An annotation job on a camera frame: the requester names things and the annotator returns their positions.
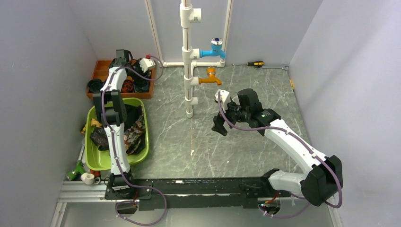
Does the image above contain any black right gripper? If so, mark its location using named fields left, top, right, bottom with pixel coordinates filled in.
left=212, top=98, right=250, bottom=135

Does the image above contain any orange wooden compartment tray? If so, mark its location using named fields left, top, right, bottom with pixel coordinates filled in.
left=90, top=60, right=154, bottom=99

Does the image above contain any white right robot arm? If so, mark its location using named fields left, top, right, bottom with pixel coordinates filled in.
left=212, top=88, right=343, bottom=209

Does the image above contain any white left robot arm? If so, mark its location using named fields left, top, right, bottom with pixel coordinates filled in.
left=93, top=49, right=140, bottom=199

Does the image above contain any pile of floral ties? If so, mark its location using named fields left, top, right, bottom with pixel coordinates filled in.
left=90, top=104, right=146, bottom=155

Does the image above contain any teal black rolled tie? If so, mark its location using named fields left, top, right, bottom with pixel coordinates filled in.
left=133, top=78, right=150, bottom=93

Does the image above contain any red black rolled tie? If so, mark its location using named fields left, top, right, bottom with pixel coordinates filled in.
left=121, top=79, right=134, bottom=93

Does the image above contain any dark green rolled tie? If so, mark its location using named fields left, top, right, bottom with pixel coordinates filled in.
left=87, top=79, right=104, bottom=93

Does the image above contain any orange plastic faucet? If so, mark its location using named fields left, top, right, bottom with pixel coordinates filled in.
left=199, top=67, right=222, bottom=86

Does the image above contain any yellow black screwdriver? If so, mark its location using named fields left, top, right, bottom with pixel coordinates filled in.
left=232, top=61, right=264, bottom=68

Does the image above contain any white PVC pipe assembly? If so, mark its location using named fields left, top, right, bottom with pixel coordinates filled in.
left=162, top=0, right=232, bottom=118

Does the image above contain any blue plastic faucet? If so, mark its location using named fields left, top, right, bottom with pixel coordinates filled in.
left=200, top=37, right=226, bottom=59

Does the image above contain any silver wrench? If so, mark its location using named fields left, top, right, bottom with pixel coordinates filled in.
left=254, top=65, right=289, bottom=70

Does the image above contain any green plastic basin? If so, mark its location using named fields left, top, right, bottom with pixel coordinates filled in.
left=85, top=97, right=149, bottom=171

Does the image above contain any green plastic faucet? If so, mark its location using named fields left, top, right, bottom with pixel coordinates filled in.
left=66, top=160, right=86, bottom=181

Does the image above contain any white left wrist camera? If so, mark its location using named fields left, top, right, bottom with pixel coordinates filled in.
left=139, top=58, right=156, bottom=72

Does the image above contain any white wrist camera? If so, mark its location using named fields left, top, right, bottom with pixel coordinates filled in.
left=215, top=89, right=231, bottom=105
left=139, top=58, right=156, bottom=72

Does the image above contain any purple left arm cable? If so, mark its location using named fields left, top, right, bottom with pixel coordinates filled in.
left=100, top=55, right=167, bottom=227

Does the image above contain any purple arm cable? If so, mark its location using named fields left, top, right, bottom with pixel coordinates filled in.
left=217, top=91, right=343, bottom=219
left=100, top=55, right=167, bottom=227

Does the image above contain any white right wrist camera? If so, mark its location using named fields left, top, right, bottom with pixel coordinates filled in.
left=215, top=89, right=231, bottom=105

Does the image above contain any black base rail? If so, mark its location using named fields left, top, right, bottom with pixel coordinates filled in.
left=104, top=177, right=290, bottom=211

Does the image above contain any yellow black tool handle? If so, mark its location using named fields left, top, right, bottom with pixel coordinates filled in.
left=81, top=123, right=87, bottom=134

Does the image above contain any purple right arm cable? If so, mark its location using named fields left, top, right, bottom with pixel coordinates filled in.
left=217, top=91, right=343, bottom=219

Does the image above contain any aluminium frame rail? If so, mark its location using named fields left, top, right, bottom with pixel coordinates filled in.
left=59, top=182, right=304, bottom=202

